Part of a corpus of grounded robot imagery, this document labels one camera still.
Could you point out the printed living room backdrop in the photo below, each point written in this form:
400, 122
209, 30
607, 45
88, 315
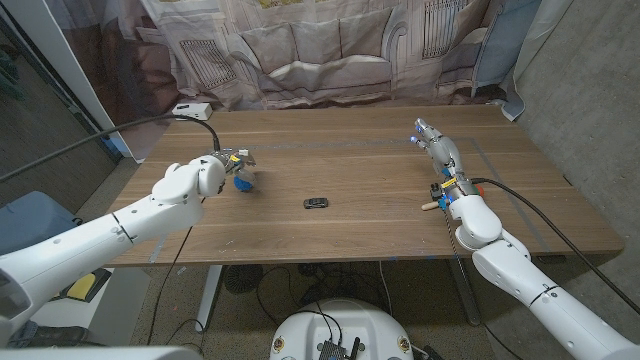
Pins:
320, 50

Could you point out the white table leg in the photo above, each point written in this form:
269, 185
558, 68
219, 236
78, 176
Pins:
210, 295

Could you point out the white robot torso base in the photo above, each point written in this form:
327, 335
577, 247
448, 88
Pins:
345, 322

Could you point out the blue spiky stress ball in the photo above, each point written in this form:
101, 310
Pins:
244, 186

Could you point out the dark shoe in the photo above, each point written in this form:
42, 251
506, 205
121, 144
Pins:
55, 336

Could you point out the grey table leg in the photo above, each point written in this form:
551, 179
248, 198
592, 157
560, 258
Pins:
465, 295

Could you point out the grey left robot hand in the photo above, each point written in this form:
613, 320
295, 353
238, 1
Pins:
245, 161

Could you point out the black round floor fan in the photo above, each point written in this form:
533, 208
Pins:
242, 278

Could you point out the yellow and black floor object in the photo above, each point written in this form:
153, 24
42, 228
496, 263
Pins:
82, 286

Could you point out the white floor box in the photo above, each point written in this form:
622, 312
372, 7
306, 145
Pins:
120, 312

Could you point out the white power strip box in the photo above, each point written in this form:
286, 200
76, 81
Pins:
192, 110

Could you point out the blue plastic bin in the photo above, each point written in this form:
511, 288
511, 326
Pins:
30, 220

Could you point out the black torso electronics module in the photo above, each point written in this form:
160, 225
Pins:
330, 351

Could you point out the dark grey toy car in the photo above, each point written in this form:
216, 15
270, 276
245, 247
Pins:
315, 202

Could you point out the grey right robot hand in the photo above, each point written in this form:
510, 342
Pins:
447, 155

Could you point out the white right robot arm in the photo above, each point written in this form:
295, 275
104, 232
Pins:
540, 295

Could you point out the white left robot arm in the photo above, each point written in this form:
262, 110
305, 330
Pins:
100, 240

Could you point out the white upright panel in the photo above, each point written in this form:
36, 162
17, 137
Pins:
50, 45

